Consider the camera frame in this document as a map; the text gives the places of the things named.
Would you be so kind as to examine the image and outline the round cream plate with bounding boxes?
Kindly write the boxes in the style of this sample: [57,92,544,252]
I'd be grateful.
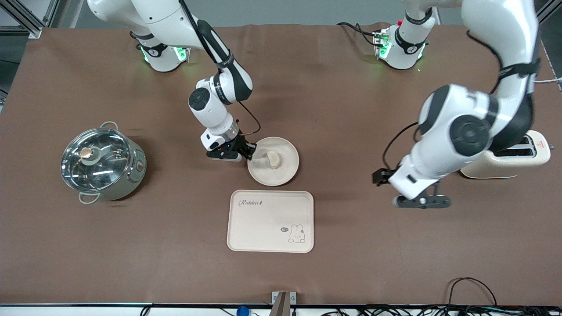
[247,136,300,187]

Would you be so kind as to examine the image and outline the brown table cover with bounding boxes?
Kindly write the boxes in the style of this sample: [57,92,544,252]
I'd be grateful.
[0,23,562,306]

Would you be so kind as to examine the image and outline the cream rectangular rabbit tray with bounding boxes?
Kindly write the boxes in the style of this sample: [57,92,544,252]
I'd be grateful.
[227,190,315,254]

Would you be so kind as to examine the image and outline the pale green cooking pot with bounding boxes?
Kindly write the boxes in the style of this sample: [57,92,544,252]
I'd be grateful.
[61,122,148,205]

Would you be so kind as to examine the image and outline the white two-slot toaster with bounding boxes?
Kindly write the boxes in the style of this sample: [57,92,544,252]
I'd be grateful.
[459,130,551,180]

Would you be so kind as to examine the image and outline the glass pot lid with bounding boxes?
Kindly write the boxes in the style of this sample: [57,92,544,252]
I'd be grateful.
[61,128,133,193]

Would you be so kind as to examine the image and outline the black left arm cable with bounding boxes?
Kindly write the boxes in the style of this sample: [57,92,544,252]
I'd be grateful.
[381,30,541,172]

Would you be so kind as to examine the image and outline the black looped cable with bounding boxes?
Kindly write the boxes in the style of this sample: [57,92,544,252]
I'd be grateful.
[447,277,497,306]

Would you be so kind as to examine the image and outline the black cable bundle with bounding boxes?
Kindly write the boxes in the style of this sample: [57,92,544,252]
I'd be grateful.
[321,305,562,316]

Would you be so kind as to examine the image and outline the black arm base cable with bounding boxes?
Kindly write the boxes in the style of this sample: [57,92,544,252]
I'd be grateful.
[337,22,379,47]

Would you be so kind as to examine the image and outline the grey metal bracket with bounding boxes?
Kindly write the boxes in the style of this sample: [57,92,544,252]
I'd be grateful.
[272,291,297,316]

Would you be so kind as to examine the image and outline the aluminium frame profile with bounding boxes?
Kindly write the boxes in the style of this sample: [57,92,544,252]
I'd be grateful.
[0,0,60,39]
[537,0,562,25]

